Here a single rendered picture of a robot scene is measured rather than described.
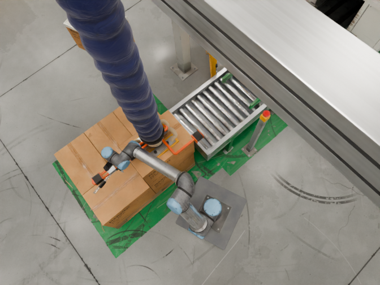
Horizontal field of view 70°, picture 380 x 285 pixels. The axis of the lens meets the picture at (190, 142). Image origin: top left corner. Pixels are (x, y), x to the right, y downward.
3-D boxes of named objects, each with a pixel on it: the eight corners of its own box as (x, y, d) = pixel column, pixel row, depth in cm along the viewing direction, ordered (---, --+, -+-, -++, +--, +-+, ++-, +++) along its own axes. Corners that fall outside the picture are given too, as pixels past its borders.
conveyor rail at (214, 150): (340, 44, 351) (347, 34, 333) (343, 47, 349) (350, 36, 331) (206, 156, 306) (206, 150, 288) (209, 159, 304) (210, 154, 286)
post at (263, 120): (249, 146, 350) (265, 110, 257) (253, 150, 348) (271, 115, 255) (245, 149, 349) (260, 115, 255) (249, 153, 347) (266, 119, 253)
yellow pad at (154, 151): (172, 133, 258) (172, 132, 253) (179, 141, 255) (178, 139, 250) (144, 156, 251) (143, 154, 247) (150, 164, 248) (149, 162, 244)
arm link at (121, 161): (130, 157, 201) (117, 148, 203) (120, 169, 197) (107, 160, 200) (133, 161, 209) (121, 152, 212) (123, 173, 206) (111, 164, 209)
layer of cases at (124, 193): (146, 107, 361) (139, 91, 323) (194, 162, 331) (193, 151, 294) (70, 164, 338) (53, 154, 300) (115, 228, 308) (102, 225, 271)
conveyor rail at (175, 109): (301, 16, 370) (306, 4, 352) (304, 18, 368) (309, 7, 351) (170, 117, 325) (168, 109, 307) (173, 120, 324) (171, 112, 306)
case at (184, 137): (172, 125, 306) (168, 109, 268) (194, 151, 294) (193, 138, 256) (129, 158, 294) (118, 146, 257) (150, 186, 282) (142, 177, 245)
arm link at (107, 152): (107, 160, 199) (96, 152, 202) (112, 164, 211) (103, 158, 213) (115, 150, 202) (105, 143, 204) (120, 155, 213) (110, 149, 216)
